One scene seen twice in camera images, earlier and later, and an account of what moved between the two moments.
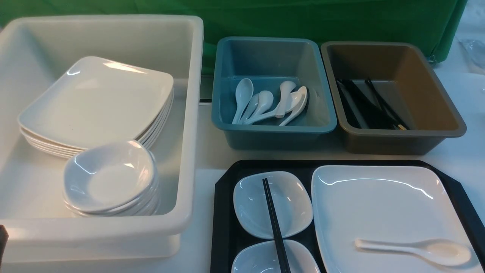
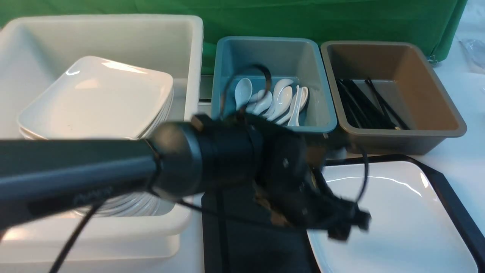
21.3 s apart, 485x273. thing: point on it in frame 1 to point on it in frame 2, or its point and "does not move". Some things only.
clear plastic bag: [474, 49] does not move
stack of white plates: [89, 100] does not move
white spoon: [286, 87] to [283, 82]
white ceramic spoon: [443, 252] to [293, 121]
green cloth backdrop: [437, 23] does not move
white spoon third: [265, 102] does not move
